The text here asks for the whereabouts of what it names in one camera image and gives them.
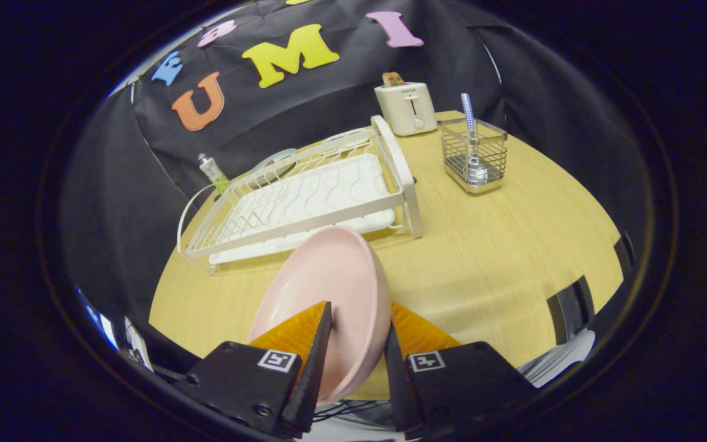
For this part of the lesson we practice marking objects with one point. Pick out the computer monitor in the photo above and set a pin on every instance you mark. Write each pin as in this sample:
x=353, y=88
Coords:
x=97, y=319

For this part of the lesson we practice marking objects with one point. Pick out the cream white toaster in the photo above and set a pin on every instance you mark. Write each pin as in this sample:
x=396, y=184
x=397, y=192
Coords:
x=405, y=110

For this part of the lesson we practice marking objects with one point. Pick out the small green liquid bottle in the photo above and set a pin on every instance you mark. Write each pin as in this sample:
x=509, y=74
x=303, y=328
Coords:
x=212, y=172

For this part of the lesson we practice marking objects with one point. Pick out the black table edge bracket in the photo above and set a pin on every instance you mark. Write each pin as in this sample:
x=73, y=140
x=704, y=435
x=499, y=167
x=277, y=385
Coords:
x=568, y=310
x=625, y=255

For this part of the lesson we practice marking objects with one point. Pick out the black backdrop cloth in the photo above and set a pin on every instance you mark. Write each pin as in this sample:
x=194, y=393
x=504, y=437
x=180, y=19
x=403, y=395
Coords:
x=114, y=202

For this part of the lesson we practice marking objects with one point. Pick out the brown bread slice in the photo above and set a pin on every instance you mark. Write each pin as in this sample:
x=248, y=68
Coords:
x=393, y=78

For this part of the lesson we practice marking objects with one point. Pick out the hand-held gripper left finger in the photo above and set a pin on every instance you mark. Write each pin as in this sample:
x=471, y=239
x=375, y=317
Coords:
x=320, y=368

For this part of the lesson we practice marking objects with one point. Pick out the pale teal plate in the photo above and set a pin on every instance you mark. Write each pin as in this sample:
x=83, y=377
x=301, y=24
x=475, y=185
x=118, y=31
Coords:
x=274, y=159

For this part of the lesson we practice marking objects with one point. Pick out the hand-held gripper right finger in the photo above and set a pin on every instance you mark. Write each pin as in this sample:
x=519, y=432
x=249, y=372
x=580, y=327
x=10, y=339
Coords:
x=395, y=380

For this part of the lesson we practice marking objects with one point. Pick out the white cloth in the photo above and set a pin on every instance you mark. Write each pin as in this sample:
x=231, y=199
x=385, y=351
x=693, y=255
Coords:
x=559, y=362

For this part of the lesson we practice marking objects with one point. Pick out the white device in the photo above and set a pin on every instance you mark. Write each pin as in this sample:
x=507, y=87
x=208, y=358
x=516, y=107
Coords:
x=137, y=344

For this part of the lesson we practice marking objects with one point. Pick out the pink plate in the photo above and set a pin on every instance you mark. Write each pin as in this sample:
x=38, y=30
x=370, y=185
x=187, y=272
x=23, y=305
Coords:
x=329, y=276

